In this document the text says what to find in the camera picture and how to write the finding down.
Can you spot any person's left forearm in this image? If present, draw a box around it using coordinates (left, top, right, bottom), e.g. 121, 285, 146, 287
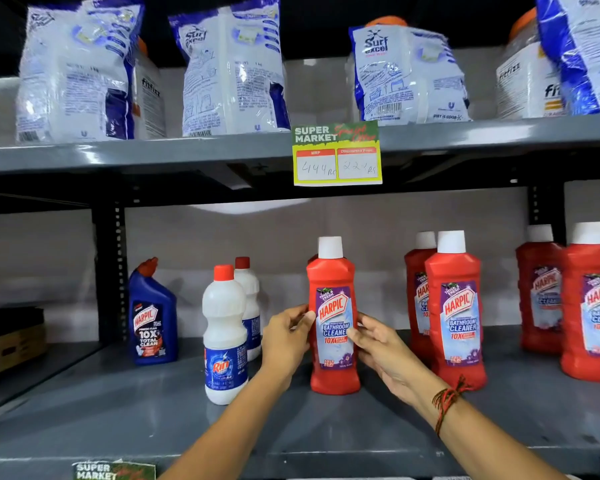
157, 367, 296, 480

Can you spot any white bottle with red cap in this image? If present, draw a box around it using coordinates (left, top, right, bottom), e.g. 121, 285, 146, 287
233, 256, 263, 363
202, 264, 249, 407

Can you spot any yellow green price tag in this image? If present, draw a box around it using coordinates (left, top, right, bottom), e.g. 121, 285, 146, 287
291, 120, 384, 187
71, 460, 157, 480

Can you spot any blue Harpic bottle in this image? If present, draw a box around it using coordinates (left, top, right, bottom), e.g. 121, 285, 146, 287
127, 257, 179, 367

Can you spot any red thread bracelet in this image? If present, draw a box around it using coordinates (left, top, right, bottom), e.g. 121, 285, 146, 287
431, 375, 475, 439

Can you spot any grey metal shelving rack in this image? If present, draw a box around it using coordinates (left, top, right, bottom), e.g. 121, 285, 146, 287
0, 192, 103, 421

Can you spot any grey metal shelving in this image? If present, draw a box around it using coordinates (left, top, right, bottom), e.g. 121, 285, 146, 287
0, 0, 600, 480

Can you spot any person's right forearm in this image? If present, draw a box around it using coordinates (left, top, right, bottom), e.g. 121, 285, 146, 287
413, 389, 571, 480

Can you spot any person's left hand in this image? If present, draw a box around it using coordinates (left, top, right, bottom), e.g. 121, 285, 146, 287
261, 304, 317, 393

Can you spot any person's right hand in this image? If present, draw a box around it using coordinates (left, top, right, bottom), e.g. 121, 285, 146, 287
347, 314, 445, 411

